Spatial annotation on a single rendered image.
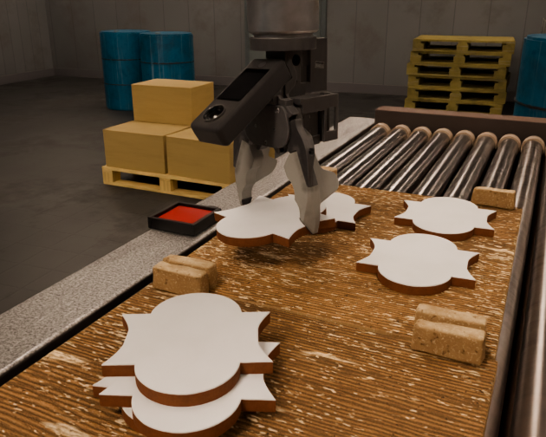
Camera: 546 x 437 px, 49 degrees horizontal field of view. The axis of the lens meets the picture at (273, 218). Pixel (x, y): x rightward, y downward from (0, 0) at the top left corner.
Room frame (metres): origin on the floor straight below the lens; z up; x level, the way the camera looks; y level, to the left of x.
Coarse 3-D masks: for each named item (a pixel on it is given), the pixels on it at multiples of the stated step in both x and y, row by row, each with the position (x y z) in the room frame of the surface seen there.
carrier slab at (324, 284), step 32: (288, 192) 0.87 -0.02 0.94; (352, 192) 0.87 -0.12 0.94; (384, 192) 0.87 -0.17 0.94; (384, 224) 0.74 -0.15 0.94; (512, 224) 0.74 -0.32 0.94; (192, 256) 0.64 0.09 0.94; (224, 256) 0.64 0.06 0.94; (256, 256) 0.64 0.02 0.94; (288, 256) 0.64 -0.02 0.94; (320, 256) 0.64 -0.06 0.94; (352, 256) 0.64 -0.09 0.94; (480, 256) 0.64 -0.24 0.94; (512, 256) 0.64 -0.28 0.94; (224, 288) 0.56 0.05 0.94; (256, 288) 0.56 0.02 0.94; (288, 288) 0.56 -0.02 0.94; (320, 288) 0.56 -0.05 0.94; (352, 288) 0.56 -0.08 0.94; (384, 288) 0.56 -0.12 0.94; (448, 288) 0.56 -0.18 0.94; (480, 288) 0.56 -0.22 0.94; (352, 320) 0.49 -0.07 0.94; (384, 320) 0.49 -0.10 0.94
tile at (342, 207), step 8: (336, 192) 0.84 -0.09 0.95; (328, 200) 0.80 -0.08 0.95; (336, 200) 0.80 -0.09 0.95; (344, 200) 0.80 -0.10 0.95; (352, 200) 0.80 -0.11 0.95; (328, 208) 0.77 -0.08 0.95; (336, 208) 0.77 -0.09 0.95; (344, 208) 0.77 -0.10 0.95; (352, 208) 0.77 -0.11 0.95; (360, 208) 0.77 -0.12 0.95; (368, 208) 0.78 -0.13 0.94; (336, 216) 0.74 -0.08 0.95; (344, 216) 0.74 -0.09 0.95; (352, 216) 0.74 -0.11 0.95; (360, 216) 0.77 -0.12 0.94; (336, 224) 0.72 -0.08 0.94; (344, 224) 0.72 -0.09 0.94; (352, 224) 0.72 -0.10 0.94; (320, 232) 0.71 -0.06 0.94
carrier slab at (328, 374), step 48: (144, 288) 0.56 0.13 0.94; (96, 336) 0.46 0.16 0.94; (288, 336) 0.46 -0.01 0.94; (336, 336) 0.46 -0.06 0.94; (384, 336) 0.46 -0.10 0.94; (48, 384) 0.39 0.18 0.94; (288, 384) 0.39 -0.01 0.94; (336, 384) 0.39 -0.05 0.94; (384, 384) 0.39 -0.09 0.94; (432, 384) 0.39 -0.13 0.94; (480, 384) 0.39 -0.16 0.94; (0, 432) 0.34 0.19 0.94; (48, 432) 0.34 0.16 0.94; (96, 432) 0.34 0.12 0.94; (240, 432) 0.34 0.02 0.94; (288, 432) 0.34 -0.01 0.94; (336, 432) 0.34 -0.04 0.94; (384, 432) 0.34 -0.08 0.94; (432, 432) 0.34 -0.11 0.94; (480, 432) 0.34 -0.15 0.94
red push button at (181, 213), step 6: (174, 210) 0.81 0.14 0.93; (180, 210) 0.81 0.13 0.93; (186, 210) 0.81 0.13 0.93; (192, 210) 0.81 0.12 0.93; (198, 210) 0.81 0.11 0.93; (204, 210) 0.81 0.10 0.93; (162, 216) 0.79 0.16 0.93; (168, 216) 0.79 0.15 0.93; (174, 216) 0.79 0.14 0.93; (180, 216) 0.79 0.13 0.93; (186, 216) 0.79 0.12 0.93; (192, 216) 0.79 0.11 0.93; (198, 216) 0.79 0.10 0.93; (192, 222) 0.76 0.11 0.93
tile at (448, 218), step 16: (416, 208) 0.77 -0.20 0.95; (432, 208) 0.77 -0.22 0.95; (448, 208) 0.77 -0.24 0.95; (464, 208) 0.77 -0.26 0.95; (400, 224) 0.74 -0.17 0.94; (416, 224) 0.71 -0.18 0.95; (432, 224) 0.71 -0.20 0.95; (448, 224) 0.71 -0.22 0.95; (464, 224) 0.71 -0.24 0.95; (480, 224) 0.71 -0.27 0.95
